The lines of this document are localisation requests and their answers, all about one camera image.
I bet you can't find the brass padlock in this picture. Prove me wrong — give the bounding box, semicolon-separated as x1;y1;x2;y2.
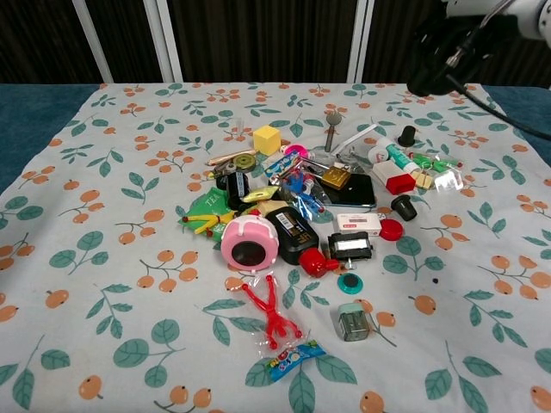
320;165;350;190

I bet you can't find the red plastic nozzle cap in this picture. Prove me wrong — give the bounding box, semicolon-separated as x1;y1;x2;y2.
299;248;341;279

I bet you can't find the white box red cap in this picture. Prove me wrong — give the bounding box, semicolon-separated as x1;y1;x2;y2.
372;159;418;194

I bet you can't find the black knob cap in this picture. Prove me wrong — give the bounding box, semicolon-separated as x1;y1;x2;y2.
390;194;415;221
396;125;417;147

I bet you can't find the white box red print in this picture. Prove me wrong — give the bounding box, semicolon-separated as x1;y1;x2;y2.
335;213;383;237

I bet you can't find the yellow foam cube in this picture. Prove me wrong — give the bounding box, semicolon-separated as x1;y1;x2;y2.
252;125;281;155

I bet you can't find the tan paper packet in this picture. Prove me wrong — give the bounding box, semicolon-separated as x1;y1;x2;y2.
257;200;282;221

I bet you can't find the blue white snack packet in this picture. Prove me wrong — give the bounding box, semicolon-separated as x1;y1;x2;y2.
263;155;302;178

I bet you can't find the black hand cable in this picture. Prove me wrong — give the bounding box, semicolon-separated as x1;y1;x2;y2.
443;0;551;141

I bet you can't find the tan wooden stick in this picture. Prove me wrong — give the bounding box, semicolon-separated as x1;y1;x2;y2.
207;149;257;168

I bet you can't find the green tea packet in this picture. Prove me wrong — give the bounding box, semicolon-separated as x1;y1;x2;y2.
178;187;242;242

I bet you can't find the blue candy packet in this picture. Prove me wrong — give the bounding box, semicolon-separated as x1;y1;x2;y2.
265;339;327;383

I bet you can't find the black bottle with barcode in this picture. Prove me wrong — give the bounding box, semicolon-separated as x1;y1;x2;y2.
269;206;322;266

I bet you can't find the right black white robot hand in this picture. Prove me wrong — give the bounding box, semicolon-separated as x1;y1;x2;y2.
406;0;520;98

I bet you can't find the yellow sticky toy man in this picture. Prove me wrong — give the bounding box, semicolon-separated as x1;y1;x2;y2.
183;209;238;237

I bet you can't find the green pencil sharpener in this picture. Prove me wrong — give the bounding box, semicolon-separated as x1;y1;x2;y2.
336;302;371;343

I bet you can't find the white partition frame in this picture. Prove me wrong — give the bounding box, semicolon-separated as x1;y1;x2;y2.
346;0;375;83
144;0;184;83
71;0;114;83

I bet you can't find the white flat plastic strip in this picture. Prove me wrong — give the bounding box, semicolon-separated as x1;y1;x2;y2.
333;123;380;157

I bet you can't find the magenta round toy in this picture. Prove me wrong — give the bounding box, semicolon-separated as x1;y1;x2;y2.
282;144;311;161

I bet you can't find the green wrapped candy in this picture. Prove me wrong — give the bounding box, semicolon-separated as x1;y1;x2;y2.
411;152;460;173

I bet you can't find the black cylinder with label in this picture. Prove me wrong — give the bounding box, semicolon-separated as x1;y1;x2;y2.
224;170;253;210

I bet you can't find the red round disc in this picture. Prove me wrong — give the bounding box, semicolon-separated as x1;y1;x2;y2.
379;219;405;240

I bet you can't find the pink cake shaped toy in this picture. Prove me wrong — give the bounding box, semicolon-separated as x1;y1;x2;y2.
220;214;280;273

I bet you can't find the blue toy in clear bag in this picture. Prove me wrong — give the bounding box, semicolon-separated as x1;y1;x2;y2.
282;170;328;216

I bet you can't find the small grey metal spoon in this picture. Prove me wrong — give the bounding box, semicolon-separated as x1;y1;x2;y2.
325;110;344;153

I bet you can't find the floral leaf print tablecloth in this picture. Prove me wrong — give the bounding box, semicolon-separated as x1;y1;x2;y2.
0;81;551;413

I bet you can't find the black box white label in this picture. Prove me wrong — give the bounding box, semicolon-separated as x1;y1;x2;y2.
326;231;374;262

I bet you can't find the yellow small packet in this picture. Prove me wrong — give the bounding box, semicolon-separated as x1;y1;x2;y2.
240;188;276;204

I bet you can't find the black smartphone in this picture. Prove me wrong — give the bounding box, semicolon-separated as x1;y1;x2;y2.
320;171;378;212

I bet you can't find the red sticky toy man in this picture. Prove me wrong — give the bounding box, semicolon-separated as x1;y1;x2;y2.
230;274;309;352

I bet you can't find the white green tube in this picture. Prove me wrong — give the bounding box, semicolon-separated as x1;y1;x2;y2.
372;141;421;171

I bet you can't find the beige small clip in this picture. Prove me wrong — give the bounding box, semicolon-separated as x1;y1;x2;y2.
413;170;436;190

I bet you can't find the clear plastic clip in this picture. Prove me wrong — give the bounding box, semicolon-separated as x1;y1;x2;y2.
434;170;464;193

